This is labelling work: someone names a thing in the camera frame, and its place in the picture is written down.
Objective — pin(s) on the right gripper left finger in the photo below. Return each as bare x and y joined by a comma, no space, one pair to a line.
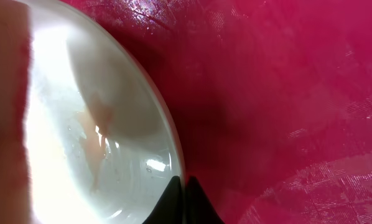
170,207

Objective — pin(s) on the red plastic tray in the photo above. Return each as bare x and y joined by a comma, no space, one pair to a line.
272,99

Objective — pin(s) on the green yellow sponge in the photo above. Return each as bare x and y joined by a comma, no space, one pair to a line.
14,65

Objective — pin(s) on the white plate with stain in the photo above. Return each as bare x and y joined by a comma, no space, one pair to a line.
101,143

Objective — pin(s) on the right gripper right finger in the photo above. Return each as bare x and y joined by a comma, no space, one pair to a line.
198,208

